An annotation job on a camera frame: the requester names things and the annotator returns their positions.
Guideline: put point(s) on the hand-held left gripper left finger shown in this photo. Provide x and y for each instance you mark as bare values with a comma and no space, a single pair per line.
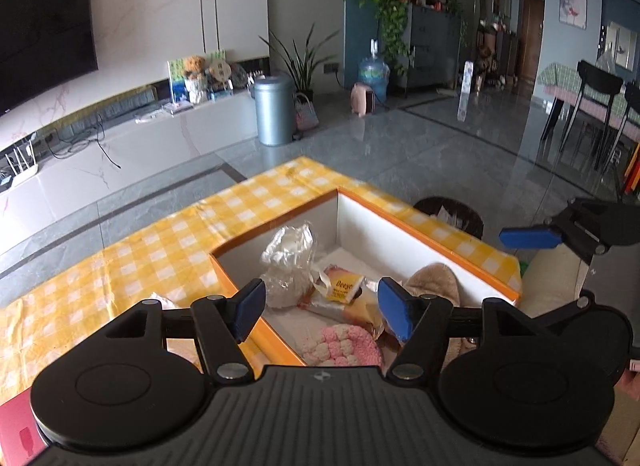
247,308

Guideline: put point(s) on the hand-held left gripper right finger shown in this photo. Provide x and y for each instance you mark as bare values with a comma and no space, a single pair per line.
395,308

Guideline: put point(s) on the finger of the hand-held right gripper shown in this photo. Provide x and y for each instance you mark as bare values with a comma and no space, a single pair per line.
530,237
575,310

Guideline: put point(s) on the brown braided plush cloth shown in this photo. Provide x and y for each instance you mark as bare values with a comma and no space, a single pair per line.
435,283

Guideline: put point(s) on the yellow label soft packet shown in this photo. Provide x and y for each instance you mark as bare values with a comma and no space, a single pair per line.
340,296

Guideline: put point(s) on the white plastic bag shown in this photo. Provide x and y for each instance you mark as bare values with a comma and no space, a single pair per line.
287,266

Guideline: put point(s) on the pink white knitted plush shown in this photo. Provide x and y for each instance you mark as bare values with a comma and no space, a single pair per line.
340,346

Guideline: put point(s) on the orange cardboard box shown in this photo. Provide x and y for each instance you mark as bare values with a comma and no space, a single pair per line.
400,241

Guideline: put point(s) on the black round bin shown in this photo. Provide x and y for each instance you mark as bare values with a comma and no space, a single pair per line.
450,216

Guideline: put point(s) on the small white wrapper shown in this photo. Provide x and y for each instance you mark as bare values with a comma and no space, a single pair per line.
162,300

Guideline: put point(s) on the yellow checked tablecloth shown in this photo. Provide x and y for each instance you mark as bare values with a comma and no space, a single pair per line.
150,256

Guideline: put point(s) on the black dining chair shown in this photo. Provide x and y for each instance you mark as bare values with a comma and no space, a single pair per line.
632,105
597,75

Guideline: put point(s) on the green checked dining table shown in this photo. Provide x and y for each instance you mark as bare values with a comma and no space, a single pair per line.
560,80

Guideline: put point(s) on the white standing board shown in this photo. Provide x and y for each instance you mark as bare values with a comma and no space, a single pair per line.
466,90

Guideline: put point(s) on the white television cabinet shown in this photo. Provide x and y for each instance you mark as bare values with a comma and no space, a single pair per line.
150,145

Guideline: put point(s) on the brown wooden door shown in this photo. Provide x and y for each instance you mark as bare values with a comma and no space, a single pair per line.
531,40

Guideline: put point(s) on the silver trash can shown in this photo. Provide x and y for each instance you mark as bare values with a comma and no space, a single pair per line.
274,110

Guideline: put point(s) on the woven checked bag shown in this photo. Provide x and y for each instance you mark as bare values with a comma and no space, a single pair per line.
306,115

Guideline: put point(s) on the pink space heater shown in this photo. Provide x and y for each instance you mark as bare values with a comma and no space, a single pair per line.
362,100

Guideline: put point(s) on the dark grey cabinet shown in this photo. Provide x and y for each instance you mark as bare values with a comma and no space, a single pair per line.
435,45

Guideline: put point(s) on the blue water jug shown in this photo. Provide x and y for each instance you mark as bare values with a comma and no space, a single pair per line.
374,75

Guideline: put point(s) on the green painted picture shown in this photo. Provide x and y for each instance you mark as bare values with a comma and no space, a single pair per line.
175,80

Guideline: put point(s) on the round hand fan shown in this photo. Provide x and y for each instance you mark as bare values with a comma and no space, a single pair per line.
220,70

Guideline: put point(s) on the long leaf potted plant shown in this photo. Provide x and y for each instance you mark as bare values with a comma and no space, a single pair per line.
300,65

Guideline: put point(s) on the red square box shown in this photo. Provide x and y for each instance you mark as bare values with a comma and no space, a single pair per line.
17,426

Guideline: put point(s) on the trailing pothos plant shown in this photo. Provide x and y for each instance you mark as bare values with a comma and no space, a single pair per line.
392,15

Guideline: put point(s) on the white router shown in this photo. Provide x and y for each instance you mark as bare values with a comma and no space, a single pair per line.
22,175

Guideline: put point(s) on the pale framed wall picture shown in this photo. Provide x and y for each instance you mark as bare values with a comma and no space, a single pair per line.
573,5

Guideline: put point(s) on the black wall television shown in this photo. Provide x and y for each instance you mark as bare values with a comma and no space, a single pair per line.
45,35

